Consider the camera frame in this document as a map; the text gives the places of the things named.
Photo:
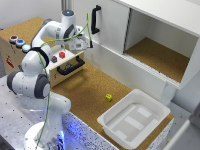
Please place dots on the white plastic box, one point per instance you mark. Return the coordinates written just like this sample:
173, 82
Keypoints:
133, 121

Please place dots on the white sliding door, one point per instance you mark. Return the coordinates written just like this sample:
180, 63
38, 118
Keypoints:
111, 23

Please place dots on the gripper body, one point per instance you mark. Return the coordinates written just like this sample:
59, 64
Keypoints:
79, 43

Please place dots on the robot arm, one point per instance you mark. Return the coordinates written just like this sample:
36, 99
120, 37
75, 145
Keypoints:
31, 68

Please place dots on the yellow block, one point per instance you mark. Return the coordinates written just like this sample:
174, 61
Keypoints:
108, 97

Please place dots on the wooden drawer box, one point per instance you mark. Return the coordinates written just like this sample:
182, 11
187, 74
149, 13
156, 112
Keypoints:
25, 28

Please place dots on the green button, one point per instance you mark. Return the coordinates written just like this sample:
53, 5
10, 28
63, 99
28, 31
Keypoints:
26, 48

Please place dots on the blue button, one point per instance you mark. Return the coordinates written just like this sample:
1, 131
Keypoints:
20, 42

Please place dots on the red button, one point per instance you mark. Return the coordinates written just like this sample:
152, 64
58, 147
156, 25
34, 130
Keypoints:
13, 39

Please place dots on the white cabinet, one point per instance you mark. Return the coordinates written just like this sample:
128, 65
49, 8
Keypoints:
150, 71

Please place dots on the wooden drawer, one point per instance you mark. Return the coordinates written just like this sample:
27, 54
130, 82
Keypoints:
66, 79

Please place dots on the purple block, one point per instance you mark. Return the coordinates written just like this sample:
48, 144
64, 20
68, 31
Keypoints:
54, 59

